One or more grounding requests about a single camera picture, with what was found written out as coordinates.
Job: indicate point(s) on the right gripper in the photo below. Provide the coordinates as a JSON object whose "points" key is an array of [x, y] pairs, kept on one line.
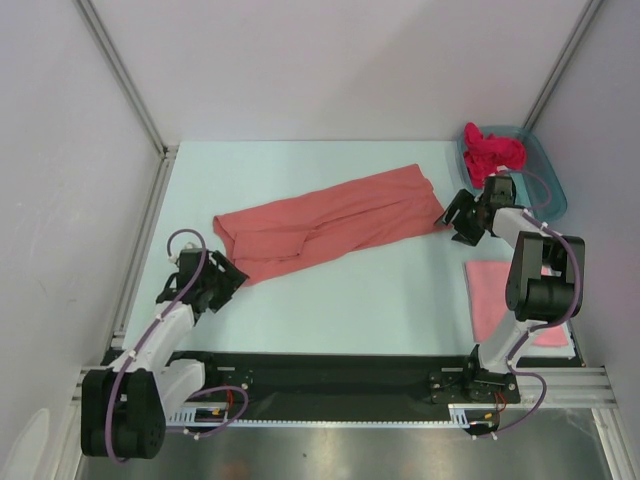
{"points": [[463, 201]]}

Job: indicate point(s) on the salmon t shirt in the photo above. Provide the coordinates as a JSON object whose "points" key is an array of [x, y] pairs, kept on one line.
{"points": [[289, 235]]}

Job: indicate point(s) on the white cable duct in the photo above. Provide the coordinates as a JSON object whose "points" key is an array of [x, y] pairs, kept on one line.
{"points": [[199, 419]]}

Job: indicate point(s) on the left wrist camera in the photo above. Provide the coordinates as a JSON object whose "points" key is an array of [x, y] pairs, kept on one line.
{"points": [[187, 247]]}

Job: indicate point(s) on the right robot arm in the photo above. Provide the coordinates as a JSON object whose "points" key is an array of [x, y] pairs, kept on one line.
{"points": [[543, 288]]}

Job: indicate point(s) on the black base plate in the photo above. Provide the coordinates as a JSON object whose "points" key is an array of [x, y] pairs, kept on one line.
{"points": [[346, 386]]}

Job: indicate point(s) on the crimson t shirt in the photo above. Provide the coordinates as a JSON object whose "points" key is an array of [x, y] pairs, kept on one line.
{"points": [[485, 154]]}

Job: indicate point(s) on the right aluminium post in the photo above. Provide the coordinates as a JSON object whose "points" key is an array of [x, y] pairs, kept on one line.
{"points": [[586, 20]]}

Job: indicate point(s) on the aluminium post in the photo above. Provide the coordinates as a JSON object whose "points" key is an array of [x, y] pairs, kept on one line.
{"points": [[586, 20], [116, 65]]}

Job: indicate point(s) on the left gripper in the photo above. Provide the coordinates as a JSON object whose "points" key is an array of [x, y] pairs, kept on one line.
{"points": [[229, 268]]}

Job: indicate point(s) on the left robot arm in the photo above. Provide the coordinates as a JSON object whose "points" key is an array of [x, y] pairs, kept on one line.
{"points": [[125, 406]]}

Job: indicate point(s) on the left aluminium post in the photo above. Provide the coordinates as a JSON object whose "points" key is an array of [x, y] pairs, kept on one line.
{"points": [[116, 65]]}

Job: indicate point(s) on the teal plastic bin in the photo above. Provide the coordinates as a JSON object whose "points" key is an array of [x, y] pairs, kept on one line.
{"points": [[539, 187]]}

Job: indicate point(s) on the folded pink t shirt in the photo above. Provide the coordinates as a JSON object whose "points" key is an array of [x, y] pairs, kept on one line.
{"points": [[486, 284]]}

